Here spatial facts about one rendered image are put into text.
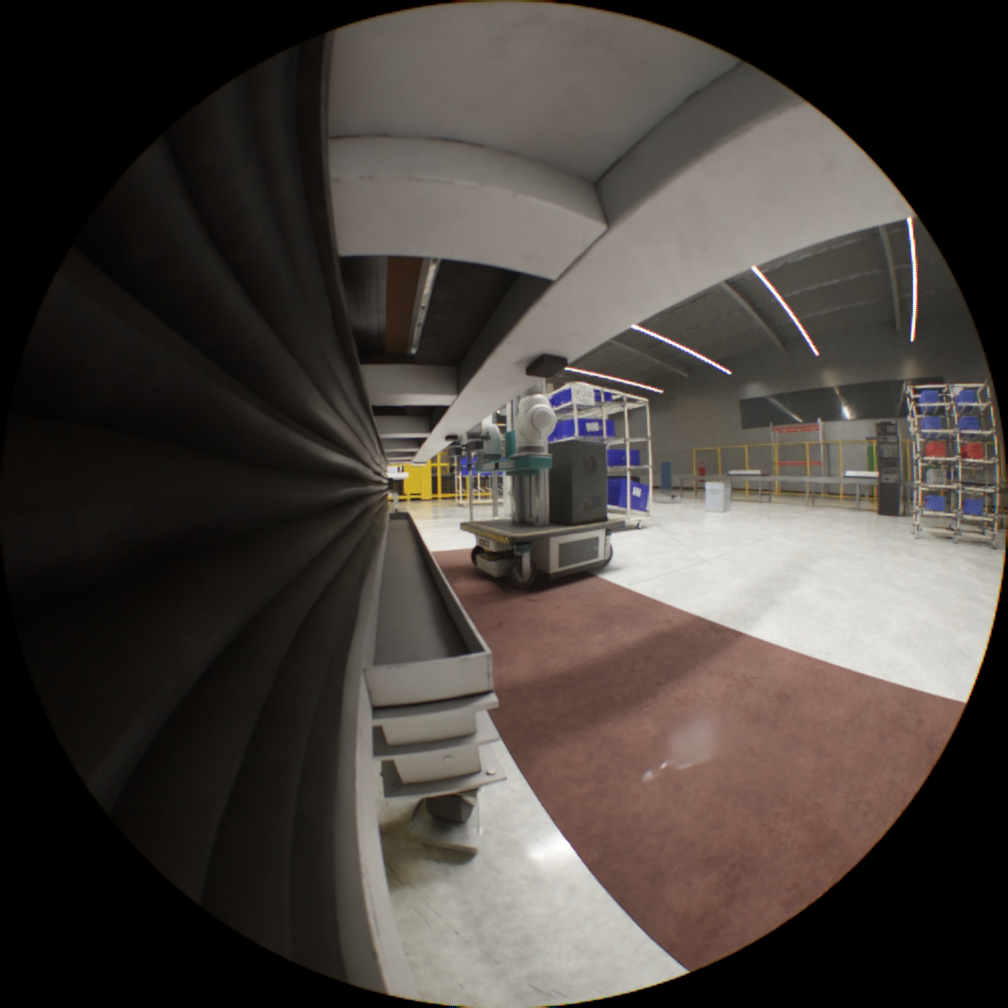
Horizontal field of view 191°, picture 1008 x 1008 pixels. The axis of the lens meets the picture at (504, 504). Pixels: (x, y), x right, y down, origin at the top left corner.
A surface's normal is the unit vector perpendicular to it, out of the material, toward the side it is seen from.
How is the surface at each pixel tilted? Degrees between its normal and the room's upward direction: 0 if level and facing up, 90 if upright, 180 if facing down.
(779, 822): 0
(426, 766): 90
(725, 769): 0
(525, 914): 0
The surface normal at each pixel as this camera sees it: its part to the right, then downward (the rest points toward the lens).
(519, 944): -0.02, -1.00
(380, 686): 0.35, 0.06
